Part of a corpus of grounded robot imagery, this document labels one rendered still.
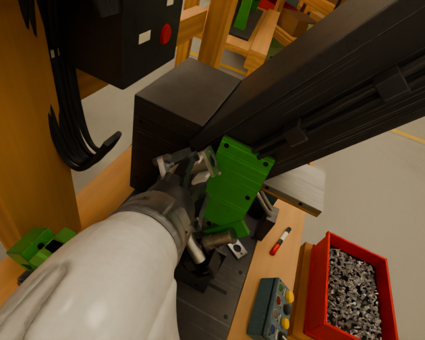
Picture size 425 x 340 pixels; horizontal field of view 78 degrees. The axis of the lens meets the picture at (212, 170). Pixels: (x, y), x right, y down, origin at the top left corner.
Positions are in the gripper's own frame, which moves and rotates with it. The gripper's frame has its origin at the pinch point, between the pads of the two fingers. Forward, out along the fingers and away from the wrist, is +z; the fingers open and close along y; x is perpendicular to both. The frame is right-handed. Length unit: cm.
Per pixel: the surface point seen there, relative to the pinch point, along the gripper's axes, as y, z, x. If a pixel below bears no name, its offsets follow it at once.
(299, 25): 49, 310, -63
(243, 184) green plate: -7.5, 4.0, -6.0
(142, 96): 17.5, 10.5, 10.6
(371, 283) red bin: -62, 29, -28
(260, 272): -38.8, 14.7, 0.8
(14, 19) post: 28.4, -17.1, 8.2
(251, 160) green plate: -2.8, 3.4, -9.6
